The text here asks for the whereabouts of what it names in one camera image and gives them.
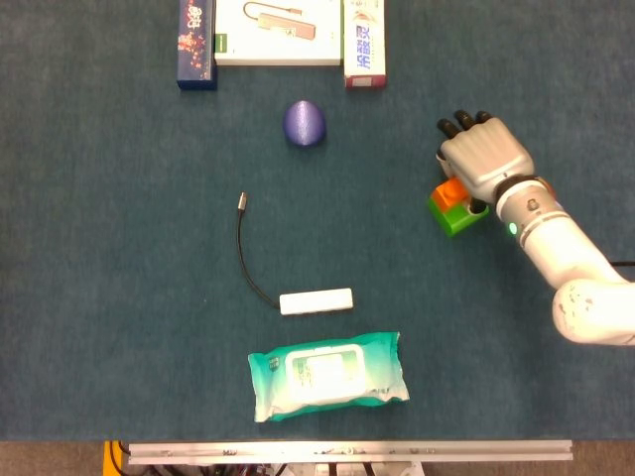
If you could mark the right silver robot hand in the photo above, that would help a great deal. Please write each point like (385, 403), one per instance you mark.
(486, 154)

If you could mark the orange toy brick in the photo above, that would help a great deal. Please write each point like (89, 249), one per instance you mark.
(449, 193)

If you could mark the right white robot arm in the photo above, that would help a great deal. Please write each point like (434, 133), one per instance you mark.
(560, 248)

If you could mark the green toy brick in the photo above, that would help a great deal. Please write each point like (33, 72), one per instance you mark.
(456, 222)

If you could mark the white toothpaste box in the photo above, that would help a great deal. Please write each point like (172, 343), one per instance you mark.
(364, 49)

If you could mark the purple ribbed ball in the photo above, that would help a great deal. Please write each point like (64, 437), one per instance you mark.
(304, 124)

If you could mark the white USB hub box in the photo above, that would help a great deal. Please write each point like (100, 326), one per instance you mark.
(278, 44)

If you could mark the green wet wipes pack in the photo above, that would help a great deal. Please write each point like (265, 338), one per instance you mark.
(327, 377)

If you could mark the dark blue patterned box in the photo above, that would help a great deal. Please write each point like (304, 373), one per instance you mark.
(196, 44)

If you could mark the aluminium profile rail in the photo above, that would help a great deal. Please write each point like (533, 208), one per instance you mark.
(347, 452)

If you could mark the yellow frame part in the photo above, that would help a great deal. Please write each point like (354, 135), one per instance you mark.
(107, 458)

